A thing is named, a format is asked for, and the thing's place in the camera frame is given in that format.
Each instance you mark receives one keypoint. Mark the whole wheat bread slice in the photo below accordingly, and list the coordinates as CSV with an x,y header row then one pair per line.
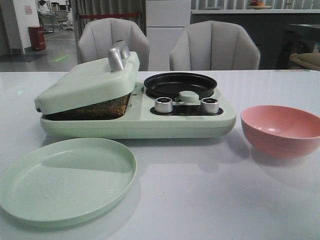
x,y
107,110

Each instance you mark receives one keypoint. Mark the pink plastic bowl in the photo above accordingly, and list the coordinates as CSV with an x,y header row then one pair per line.
x,y
281,131

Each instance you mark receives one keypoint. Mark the mint green breakfast maker base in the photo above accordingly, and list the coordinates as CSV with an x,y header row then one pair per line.
x,y
139,122

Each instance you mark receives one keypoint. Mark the left silver control knob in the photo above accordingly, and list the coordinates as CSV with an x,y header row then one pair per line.
x,y
163,105

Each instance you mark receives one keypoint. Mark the silver control knob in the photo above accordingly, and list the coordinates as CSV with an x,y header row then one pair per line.
x,y
163,105
209,105

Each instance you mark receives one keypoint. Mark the black round frying pan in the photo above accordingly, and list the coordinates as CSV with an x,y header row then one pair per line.
x,y
171,83

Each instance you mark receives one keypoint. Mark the right silver control knob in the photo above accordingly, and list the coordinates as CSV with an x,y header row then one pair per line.
x,y
209,105

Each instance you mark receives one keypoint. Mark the right beige armchair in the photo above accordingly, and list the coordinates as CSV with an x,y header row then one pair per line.
x,y
214,46

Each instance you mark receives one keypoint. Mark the beige armchair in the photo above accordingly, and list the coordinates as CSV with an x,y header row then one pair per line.
x,y
99,36
214,46

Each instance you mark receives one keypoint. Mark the white refrigerator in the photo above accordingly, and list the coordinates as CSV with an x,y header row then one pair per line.
x,y
165,19

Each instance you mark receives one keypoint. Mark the left beige armchair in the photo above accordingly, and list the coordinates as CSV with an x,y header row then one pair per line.
x,y
99,36

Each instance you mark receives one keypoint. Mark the mint green round plate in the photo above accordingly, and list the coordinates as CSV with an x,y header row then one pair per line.
x,y
68,182

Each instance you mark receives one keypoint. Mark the red barrier belt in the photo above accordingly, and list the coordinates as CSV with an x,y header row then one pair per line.
x,y
104,16

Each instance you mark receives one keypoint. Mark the grey curtain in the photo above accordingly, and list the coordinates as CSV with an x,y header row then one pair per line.
x,y
107,7

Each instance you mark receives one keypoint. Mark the dark kitchen counter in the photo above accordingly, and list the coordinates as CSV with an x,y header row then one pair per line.
x,y
266,27

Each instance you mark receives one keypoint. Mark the red trash bin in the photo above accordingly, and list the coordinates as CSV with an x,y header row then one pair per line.
x,y
36,37

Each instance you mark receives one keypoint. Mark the fruit plate on counter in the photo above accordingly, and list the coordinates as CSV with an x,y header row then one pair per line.
x,y
257,5

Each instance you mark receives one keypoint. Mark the mint green pan handle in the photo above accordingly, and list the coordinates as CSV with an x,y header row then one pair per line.
x,y
187,96

